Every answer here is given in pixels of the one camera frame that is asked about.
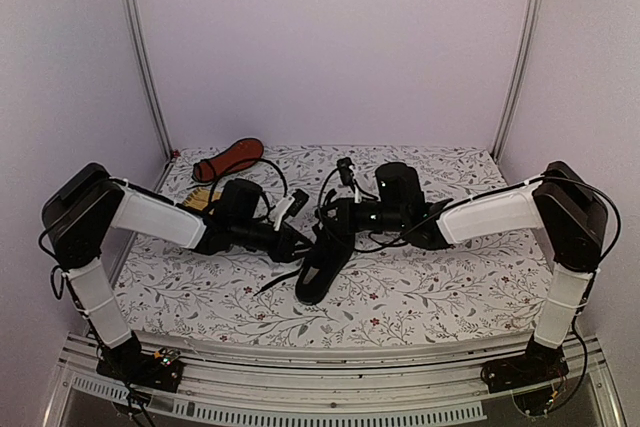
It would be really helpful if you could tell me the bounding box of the red-soled shoe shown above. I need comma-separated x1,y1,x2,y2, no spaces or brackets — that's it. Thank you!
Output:
192,138,264,184

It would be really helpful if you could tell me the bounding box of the right aluminium frame post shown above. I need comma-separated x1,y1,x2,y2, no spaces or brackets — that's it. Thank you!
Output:
491,0,543,164

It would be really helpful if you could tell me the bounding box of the black shoelace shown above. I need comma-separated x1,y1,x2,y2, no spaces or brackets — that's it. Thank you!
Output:
254,248,312,297

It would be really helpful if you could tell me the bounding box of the woven bamboo tray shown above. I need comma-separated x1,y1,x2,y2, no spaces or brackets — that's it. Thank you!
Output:
181,187,221,212

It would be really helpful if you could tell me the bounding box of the aluminium frame post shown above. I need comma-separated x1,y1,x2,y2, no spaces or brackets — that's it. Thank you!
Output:
122,0,174,161
491,0,543,164

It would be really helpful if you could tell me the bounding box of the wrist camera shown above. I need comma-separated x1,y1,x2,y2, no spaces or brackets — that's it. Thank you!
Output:
337,157,362,204
271,189,309,231

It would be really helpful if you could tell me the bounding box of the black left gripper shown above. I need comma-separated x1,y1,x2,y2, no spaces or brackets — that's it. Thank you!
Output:
233,218,320,264

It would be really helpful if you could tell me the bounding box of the left aluminium frame post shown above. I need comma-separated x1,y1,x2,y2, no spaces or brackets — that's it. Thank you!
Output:
122,0,174,161

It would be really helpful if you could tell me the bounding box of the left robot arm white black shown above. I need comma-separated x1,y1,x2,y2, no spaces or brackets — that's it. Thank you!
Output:
40,163,313,381

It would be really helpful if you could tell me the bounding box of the black shoe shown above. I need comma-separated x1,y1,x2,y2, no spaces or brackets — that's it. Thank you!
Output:
295,225,355,305

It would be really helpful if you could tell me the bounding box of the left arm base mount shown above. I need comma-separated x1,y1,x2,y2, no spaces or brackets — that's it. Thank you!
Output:
96,346,185,393

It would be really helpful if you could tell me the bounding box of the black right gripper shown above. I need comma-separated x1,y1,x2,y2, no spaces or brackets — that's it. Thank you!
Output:
316,197,407,235

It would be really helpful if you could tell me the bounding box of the front aluminium rail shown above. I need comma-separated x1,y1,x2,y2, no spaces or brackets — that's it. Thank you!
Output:
42,336,626,427

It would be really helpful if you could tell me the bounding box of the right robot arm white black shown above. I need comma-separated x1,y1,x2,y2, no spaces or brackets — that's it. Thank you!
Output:
317,161,608,383

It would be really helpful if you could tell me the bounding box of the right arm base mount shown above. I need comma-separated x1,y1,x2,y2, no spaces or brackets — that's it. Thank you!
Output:
480,344,569,393

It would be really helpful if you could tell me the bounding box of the floral tablecloth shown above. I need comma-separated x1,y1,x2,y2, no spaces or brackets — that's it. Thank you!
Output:
114,146,552,349

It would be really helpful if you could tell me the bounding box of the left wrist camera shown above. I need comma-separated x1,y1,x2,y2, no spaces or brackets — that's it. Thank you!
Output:
271,189,309,231

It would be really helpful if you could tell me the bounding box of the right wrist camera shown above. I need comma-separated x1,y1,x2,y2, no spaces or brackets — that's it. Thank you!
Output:
337,157,362,204

